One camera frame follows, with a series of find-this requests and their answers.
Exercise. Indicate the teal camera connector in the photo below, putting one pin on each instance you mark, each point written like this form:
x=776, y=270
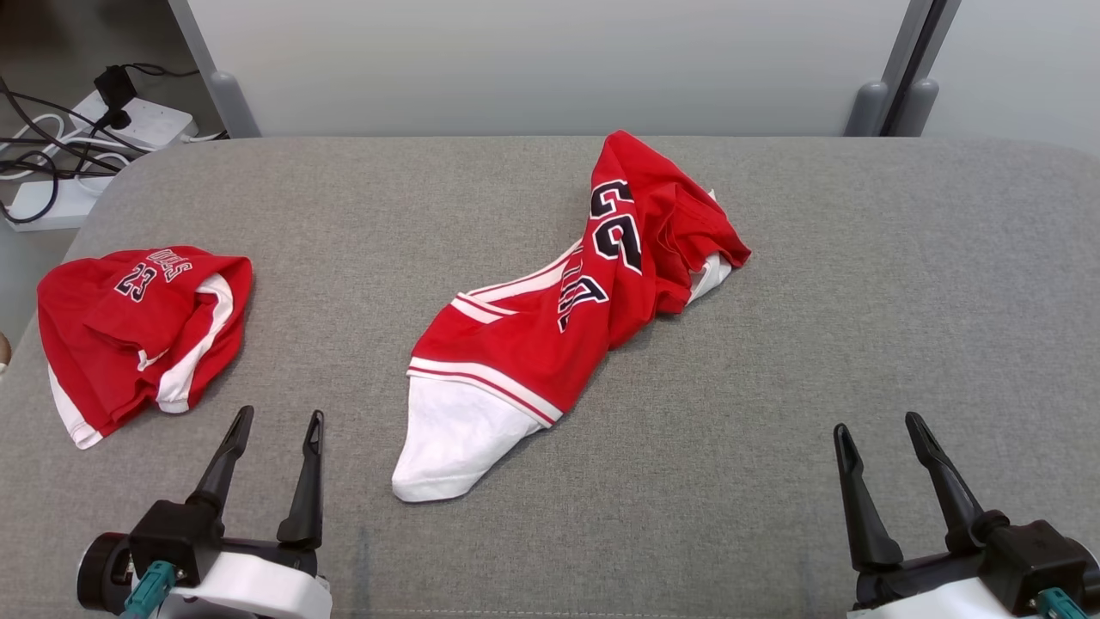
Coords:
x=1061, y=606
x=148, y=589

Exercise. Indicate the red jersey shirt white sleeves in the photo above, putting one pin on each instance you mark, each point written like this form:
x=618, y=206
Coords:
x=533, y=344

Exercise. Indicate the grey metal partition post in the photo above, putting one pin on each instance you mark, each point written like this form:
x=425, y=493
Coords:
x=930, y=43

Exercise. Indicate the teal left camera connector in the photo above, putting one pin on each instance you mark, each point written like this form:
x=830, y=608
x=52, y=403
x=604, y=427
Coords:
x=148, y=589

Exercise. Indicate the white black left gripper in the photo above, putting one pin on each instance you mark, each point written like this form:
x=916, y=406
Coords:
x=258, y=593

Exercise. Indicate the black plug adapter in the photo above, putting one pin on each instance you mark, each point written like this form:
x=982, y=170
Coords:
x=113, y=86

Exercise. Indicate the grey rounded partition foot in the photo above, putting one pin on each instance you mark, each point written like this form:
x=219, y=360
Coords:
x=232, y=107
x=921, y=110
x=866, y=112

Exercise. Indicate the light grey partition post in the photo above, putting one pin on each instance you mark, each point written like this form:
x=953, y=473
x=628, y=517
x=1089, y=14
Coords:
x=193, y=34

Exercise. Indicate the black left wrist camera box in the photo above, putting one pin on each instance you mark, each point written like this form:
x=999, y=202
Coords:
x=172, y=537

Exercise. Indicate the red shorts number 23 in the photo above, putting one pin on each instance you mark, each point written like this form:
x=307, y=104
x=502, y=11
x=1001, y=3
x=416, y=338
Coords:
x=103, y=344

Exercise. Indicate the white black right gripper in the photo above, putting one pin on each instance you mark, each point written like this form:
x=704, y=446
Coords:
x=937, y=602

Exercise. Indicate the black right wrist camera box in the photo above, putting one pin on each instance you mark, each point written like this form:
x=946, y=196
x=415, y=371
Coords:
x=1040, y=559

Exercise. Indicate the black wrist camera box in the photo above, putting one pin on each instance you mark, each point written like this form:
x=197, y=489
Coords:
x=1040, y=559
x=172, y=537

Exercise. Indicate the teal right camera connector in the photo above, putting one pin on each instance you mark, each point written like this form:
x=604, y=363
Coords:
x=1061, y=606

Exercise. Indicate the white power strip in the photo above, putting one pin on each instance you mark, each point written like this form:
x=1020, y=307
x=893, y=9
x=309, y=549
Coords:
x=77, y=202
x=150, y=120

